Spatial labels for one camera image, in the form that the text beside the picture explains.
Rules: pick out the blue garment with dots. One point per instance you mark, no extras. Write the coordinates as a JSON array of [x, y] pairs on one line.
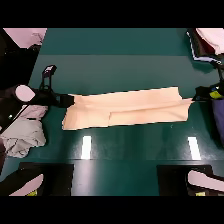
[[219, 120]]

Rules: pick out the cream garment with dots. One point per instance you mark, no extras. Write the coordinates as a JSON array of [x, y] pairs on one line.
[[133, 108]]

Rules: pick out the grey garment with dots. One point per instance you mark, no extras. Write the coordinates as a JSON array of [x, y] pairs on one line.
[[23, 136]]

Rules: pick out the pale pink garment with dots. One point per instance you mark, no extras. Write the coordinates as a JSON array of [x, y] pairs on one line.
[[28, 35]]

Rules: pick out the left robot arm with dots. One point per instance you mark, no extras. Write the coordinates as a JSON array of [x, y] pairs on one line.
[[25, 93]]

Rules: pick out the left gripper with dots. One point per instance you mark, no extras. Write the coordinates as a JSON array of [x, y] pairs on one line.
[[61, 100]]

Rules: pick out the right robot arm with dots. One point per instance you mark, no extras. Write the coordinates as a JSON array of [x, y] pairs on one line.
[[206, 180]]

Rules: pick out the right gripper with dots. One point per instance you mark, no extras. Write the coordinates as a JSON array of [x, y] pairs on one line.
[[203, 93]]

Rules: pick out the white garment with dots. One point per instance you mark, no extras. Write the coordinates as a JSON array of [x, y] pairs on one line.
[[213, 38]]

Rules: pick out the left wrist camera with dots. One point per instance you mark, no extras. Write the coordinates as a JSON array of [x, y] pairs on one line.
[[49, 70]]

